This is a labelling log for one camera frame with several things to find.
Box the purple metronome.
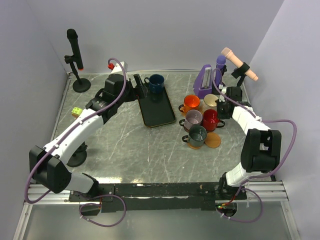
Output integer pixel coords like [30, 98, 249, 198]
[193, 64, 213, 99]

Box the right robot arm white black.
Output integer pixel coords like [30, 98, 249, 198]
[217, 87, 282, 199]

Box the cream mug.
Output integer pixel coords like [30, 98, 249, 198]
[201, 94, 219, 112]

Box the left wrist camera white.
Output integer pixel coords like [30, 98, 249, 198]
[108, 61, 128, 75]

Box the blue mug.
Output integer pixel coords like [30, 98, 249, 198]
[144, 74, 165, 94]

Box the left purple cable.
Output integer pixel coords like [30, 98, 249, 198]
[24, 57, 127, 228]

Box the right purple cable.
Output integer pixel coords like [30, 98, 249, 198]
[211, 67, 298, 224]

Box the red mug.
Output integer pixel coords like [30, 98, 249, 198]
[202, 109, 226, 132]

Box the black serving tray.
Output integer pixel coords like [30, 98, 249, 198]
[138, 82, 176, 128]

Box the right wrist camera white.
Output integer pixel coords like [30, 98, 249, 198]
[218, 84, 227, 102]

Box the left black microphone stand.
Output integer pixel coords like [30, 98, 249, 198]
[64, 55, 91, 93]

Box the purple microphone black stand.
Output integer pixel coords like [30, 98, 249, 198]
[212, 64, 228, 88]

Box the dark green mug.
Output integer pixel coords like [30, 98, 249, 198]
[181, 125, 208, 148]

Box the colourful toy block figure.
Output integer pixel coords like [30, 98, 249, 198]
[71, 107, 83, 118]

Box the light wood coaster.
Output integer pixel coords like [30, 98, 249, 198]
[187, 143, 202, 150]
[204, 132, 221, 149]

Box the orange mug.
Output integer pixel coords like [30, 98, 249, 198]
[178, 94, 201, 115]

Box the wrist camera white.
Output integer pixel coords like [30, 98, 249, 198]
[108, 61, 128, 75]
[218, 84, 227, 102]

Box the purple cable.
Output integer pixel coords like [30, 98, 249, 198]
[24, 57, 127, 228]
[211, 67, 298, 224]

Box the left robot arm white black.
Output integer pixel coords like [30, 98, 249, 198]
[28, 73, 148, 201]

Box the black round stand base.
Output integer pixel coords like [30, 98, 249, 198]
[67, 142, 88, 168]

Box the lilac mug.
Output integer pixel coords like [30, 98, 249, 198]
[179, 109, 203, 130]

